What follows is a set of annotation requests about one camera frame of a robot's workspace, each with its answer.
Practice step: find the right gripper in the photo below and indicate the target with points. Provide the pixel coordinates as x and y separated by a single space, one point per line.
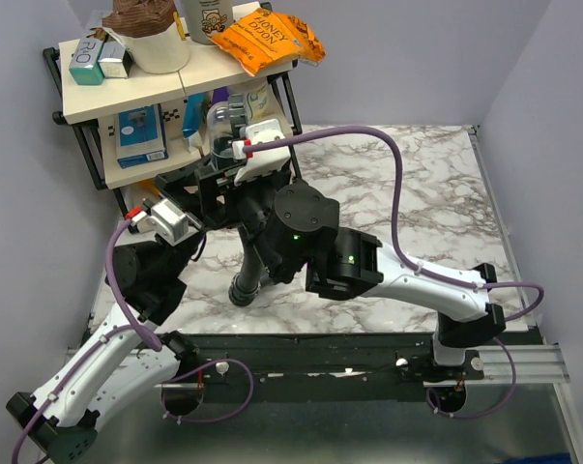
222 189

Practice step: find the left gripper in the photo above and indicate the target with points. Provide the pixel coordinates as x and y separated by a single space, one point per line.
168 185

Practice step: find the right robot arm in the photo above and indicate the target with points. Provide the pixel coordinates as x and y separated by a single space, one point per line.
286 226

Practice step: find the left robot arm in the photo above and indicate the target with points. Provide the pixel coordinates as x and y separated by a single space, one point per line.
124 356

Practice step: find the blue razor box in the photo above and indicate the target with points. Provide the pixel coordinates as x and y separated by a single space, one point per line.
140 136

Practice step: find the beige black shelf rack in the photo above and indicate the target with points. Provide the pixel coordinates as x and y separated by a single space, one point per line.
89 111

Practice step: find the blue white tube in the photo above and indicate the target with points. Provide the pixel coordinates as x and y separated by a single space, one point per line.
193 118

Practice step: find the white yellow cup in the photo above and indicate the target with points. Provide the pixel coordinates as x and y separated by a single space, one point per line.
257 99

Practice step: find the purple white tube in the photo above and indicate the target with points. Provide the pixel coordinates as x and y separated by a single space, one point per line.
220 95

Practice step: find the silver white box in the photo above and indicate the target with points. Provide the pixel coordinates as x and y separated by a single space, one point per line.
115 61

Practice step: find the teal white box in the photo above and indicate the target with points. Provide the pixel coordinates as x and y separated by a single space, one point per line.
84 66

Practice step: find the orange honey dijon chip bag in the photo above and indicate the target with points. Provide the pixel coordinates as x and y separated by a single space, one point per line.
264 39

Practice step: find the white skull cup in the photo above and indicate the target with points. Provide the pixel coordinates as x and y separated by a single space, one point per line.
207 18

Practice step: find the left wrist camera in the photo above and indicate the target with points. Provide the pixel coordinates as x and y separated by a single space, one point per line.
169 221

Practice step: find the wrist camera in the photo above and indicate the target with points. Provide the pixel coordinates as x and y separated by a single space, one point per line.
259 163
169 221

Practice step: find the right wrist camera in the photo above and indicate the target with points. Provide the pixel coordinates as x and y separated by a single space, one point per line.
259 163

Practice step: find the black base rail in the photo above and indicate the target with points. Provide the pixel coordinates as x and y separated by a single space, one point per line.
274 368

